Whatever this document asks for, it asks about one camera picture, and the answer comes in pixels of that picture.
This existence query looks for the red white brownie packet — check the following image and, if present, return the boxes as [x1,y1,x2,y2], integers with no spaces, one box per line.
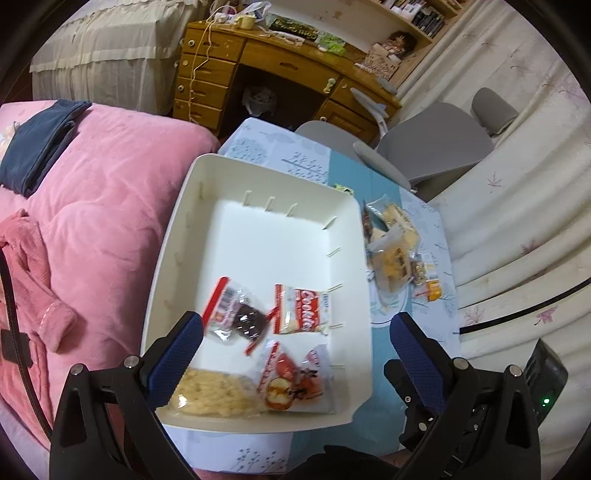
[203,277,273,356]

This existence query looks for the pink fleece robe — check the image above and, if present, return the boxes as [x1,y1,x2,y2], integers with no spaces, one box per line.
[0,208,77,416]

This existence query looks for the clear toast bread packet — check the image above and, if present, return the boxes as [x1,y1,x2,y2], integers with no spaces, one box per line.
[367,196,422,250]

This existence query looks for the wooden bookshelf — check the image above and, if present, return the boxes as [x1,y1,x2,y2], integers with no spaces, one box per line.
[369,0,476,47]

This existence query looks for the white cable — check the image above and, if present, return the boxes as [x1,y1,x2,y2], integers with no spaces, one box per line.
[187,9,218,125]

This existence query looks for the dark red snack packet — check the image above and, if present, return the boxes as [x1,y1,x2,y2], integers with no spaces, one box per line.
[361,203,376,245]

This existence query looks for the yellow crispy noodle snack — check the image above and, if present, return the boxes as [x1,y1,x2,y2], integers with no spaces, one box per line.
[168,367,264,418]

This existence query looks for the pink blanket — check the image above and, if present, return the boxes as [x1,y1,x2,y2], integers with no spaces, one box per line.
[0,99,220,450]

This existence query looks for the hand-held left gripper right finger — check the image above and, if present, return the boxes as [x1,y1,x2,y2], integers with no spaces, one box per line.
[389,312,543,480]

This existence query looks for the clear bread packet dark label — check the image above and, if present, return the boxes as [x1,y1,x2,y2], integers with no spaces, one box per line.
[367,231,419,291]

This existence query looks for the black cable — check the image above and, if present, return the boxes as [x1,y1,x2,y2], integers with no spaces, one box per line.
[0,249,54,444]

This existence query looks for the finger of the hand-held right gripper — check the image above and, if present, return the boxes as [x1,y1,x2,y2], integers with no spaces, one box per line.
[383,359,432,450]

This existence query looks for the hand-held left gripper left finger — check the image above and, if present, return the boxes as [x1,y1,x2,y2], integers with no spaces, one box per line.
[48,311,204,480]

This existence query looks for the white floral cloth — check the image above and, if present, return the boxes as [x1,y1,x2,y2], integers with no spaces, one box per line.
[397,0,591,462]

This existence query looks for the dark flat box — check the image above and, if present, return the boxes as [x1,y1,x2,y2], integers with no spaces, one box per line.
[268,16,319,40]

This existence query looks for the grey chair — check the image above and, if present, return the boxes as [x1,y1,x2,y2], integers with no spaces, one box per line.
[295,88,520,201]

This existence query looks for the red apple print packet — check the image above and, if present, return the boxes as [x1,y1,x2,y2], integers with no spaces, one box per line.
[245,340,338,414]

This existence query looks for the small gold candy packet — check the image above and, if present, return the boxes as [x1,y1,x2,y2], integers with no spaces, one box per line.
[411,251,437,278]

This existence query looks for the white lace covered furniture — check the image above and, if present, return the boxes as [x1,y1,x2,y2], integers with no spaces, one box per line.
[30,0,218,116]

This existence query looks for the dark haired doll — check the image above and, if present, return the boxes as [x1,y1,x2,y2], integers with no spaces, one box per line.
[365,30,419,77]

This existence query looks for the white plastic bin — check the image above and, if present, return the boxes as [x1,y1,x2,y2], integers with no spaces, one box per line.
[141,154,374,435]

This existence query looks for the wooden desk with drawers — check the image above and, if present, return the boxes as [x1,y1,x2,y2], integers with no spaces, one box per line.
[173,18,402,144]

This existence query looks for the navy folded pants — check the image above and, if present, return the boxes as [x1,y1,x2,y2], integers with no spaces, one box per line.
[0,99,93,198]

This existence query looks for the small orange packet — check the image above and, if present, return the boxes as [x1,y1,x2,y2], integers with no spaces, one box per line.
[416,277,443,302]

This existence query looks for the red white candy packet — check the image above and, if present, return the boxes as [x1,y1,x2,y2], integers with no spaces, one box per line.
[272,284,334,337]

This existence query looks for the green bag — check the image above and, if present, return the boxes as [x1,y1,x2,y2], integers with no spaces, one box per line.
[316,32,347,54]

